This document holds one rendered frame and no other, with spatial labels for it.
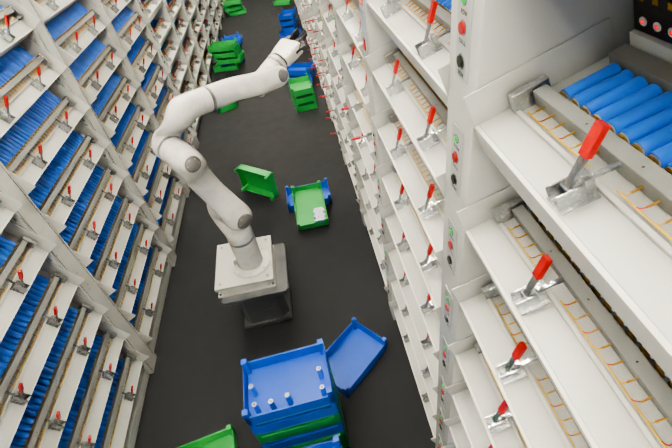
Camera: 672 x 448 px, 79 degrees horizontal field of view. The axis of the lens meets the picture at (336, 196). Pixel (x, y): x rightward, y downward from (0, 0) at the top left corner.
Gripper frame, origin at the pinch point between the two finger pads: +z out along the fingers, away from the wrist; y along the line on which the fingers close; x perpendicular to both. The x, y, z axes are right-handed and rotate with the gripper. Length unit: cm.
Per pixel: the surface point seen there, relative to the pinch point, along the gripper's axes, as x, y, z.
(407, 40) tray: 47, 74, -40
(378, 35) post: 26, 52, -19
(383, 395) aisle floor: -92, 77, -101
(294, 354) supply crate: -47, 50, -105
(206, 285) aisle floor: -103, -42, -102
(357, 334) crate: -100, 52, -83
